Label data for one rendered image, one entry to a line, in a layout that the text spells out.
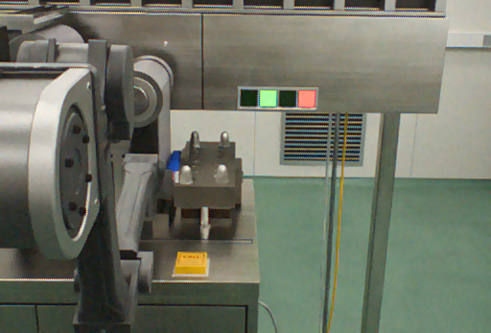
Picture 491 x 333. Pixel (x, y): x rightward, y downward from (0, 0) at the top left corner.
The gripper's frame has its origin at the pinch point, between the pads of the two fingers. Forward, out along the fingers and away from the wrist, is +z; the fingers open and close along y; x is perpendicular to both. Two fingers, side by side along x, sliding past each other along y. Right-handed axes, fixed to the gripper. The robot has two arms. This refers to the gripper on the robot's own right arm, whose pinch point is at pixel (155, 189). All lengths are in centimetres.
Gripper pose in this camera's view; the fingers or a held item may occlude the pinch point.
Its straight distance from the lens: 147.3
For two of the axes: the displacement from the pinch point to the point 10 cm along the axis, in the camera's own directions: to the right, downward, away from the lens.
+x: 0.1, -9.7, 2.6
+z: -0.2, 2.6, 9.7
